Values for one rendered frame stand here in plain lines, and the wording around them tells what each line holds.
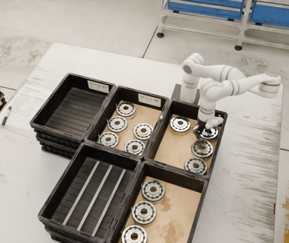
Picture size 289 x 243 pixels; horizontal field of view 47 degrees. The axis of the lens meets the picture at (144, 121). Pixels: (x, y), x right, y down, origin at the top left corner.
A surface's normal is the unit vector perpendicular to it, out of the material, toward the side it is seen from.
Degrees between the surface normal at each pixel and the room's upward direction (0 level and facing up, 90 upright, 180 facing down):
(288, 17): 90
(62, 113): 0
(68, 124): 0
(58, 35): 0
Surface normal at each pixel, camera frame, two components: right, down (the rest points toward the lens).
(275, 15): -0.29, 0.74
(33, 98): -0.02, -0.64
